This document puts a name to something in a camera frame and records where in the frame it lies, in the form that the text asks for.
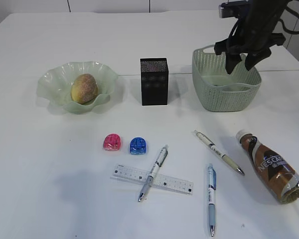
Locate blue pencil sharpener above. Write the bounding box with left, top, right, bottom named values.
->
left=129, top=137, right=147, bottom=155

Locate blue white gel pen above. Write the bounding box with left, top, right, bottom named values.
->
left=207, top=163, right=216, bottom=237

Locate pink pencil sharpener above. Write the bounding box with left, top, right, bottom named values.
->
left=103, top=133, right=121, bottom=151

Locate black mesh pen holder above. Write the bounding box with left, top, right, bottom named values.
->
left=140, top=58, right=169, bottom=106

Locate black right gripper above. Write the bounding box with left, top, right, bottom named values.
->
left=214, top=0, right=286, bottom=74

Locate clear plastic ruler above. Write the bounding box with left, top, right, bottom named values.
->
left=111, top=164, right=193, bottom=195

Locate green plastic woven basket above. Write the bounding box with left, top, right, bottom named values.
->
left=192, top=45, right=262, bottom=112

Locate green wavy glass plate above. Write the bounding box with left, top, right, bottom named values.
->
left=36, top=61, right=118, bottom=114

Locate brown Nescafe coffee bottle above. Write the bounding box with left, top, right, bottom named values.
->
left=236, top=129, right=299, bottom=204

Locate cream ballpoint pen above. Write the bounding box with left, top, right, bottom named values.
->
left=194, top=130, right=245, bottom=176

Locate sugared bread loaf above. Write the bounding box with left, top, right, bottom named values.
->
left=71, top=74, right=98, bottom=104

